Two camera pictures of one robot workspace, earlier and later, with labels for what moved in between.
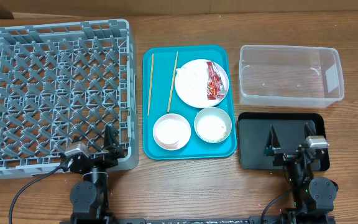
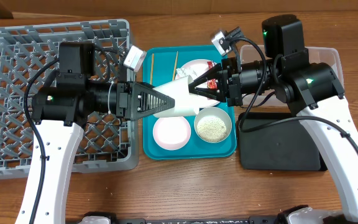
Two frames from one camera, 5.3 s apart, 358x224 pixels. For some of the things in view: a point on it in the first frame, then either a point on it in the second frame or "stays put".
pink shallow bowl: (171, 131) stays put
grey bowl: (212, 125) stays put
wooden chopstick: (151, 85) stays put
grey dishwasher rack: (44, 87) stays put
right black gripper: (272, 145) to (230, 96)
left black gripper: (114, 150) to (133, 100)
